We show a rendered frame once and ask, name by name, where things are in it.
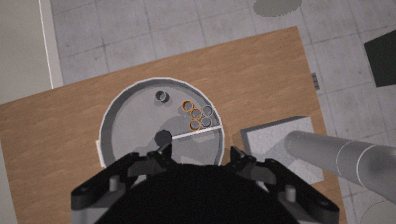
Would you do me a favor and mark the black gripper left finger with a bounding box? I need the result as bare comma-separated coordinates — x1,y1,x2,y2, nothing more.
71,143,186,224

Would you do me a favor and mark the grey round turntable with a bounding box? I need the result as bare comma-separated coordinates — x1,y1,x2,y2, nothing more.
96,77,225,168

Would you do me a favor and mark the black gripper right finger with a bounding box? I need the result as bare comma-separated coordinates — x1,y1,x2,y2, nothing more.
217,146,340,224

